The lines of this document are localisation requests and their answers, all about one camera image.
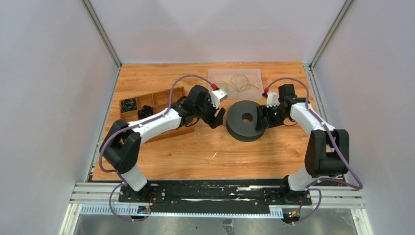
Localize green wires in bin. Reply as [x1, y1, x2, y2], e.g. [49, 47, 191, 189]
[215, 74, 260, 94]

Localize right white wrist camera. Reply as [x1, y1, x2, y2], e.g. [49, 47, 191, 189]
[263, 92, 278, 108]

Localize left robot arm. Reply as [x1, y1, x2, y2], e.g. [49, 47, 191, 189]
[100, 85, 228, 202]

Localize dark grey spool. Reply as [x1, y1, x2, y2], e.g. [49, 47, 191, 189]
[226, 100, 265, 142]

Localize purple cable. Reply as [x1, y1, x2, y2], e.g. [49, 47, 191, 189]
[264, 77, 364, 225]
[98, 74, 218, 223]

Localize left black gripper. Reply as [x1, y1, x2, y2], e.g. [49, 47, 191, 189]
[194, 94, 226, 128]

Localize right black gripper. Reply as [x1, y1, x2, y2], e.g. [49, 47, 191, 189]
[255, 104, 288, 131]

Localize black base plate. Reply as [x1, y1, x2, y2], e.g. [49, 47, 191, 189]
[118, 179, 311, 215]

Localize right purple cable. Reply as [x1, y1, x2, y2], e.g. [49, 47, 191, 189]
[264, 77, 364, 225]

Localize dark multicolour wire coil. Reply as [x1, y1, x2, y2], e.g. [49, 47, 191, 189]
[121, 98, 138, 113]

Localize translucent plastic bin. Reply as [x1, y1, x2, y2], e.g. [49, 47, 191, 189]
[208, 69, 264, 100]

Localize aluminium frame rail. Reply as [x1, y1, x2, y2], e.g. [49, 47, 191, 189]
[60, 179, 373, 235]

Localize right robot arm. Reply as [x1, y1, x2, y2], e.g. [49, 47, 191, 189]
[256, 84, 349, 204]

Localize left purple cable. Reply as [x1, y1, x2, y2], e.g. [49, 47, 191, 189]
[98, 74, 218, 223]

